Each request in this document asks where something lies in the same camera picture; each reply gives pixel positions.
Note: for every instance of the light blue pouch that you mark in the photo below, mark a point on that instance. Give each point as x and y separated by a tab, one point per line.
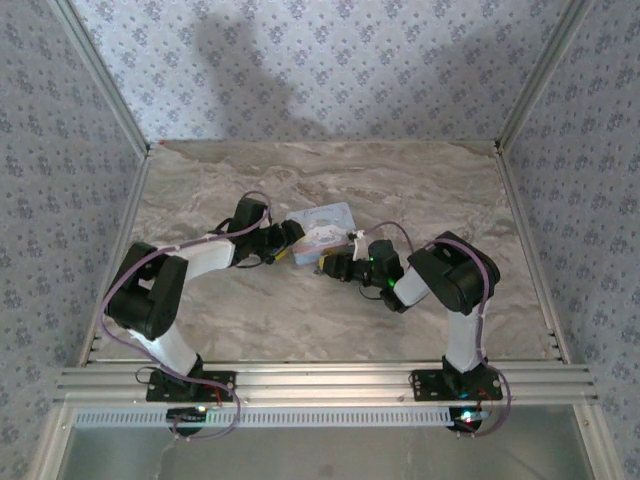
325	230

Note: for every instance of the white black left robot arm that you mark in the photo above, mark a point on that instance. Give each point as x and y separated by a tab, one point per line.
157	285

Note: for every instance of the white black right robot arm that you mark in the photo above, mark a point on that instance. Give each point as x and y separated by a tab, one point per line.
460	272

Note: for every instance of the small circuit board green light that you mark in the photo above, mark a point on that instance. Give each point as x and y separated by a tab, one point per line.
187	414
467	417

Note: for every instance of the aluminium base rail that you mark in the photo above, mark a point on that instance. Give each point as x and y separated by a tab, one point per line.
320	382

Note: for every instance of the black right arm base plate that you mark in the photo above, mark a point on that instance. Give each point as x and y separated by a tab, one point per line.
427	385

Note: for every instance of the aluminium side rail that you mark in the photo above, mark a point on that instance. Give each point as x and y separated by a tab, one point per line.
532	250
120	245

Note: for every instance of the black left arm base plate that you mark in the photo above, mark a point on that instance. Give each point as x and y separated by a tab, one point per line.
220	382

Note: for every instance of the aluminium frame post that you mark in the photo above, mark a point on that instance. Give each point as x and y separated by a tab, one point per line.
107	85
540	80

